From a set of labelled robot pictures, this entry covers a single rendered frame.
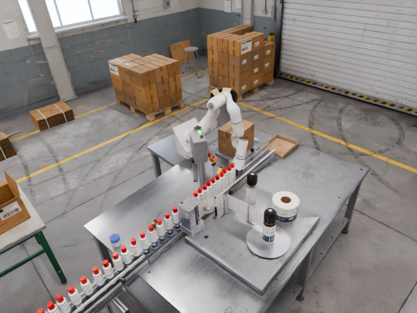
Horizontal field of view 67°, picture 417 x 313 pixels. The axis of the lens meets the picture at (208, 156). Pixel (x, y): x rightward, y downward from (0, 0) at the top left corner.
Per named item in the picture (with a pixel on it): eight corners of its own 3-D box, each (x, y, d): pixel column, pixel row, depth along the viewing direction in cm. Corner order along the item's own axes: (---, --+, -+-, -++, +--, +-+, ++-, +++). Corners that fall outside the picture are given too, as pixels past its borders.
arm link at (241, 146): (233, 152, 276) (239, 156, 269) (236, 138, 272) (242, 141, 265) (241, 152, 281) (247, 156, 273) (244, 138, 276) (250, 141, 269)
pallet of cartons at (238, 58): (237, 103, 616) (237, 42, 551) (207, 92, 667) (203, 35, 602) (274, 84, 682) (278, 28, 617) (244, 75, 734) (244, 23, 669)
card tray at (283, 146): (283, 158, 316) (283, 154, 313) (261, 149, 331) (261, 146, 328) (298, 145, 334) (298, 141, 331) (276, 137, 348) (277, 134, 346)
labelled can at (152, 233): (154, 250, 224) (150, 230, 213) (149, 246, 227) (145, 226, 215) (160, 245, 227) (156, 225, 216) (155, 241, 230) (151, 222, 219)
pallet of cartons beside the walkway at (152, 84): (185, 106, 615) (180, 61, 565) (150, 122, 569) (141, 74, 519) (149, 90, 689) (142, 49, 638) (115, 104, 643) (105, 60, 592)
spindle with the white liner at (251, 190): (252, 208, 253) (253, 179, 236) (243, 203, 258) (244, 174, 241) (259, 202, 259) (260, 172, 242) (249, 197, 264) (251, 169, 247)
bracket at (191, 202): (188, 212, 217) (188, 211, 217) (177, 205, 224) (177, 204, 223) (201, 201, 225) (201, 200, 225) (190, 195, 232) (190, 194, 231)
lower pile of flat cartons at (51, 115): (40, 131, 564) (35, 121, 551) (31, 121, 599) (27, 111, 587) (76, 119, 596) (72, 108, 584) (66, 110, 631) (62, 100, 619)
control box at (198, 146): (195, 164, 237) (193, 143, 227) (191, 152, 251) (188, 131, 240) (208, 161, 239) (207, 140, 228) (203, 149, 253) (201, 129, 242)
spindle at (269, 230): (270, 246, 220) (272, 217, 203) (259, 240, 225) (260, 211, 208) (277, 239, 225) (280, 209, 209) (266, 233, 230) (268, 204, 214)
